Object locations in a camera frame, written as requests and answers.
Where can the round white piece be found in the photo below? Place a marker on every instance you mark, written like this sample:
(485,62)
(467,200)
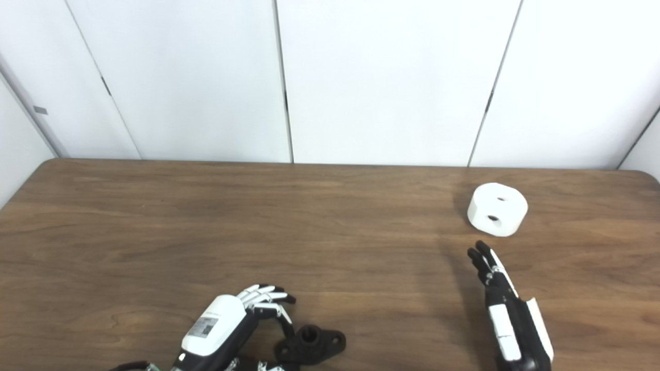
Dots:
(508,211)

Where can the black flanged holder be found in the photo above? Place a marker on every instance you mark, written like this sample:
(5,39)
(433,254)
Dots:
(319,348)

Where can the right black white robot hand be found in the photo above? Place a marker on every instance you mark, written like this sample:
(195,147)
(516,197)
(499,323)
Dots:
(521,335)

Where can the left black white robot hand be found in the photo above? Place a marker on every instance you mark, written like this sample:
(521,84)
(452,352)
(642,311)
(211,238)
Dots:
(216,324)

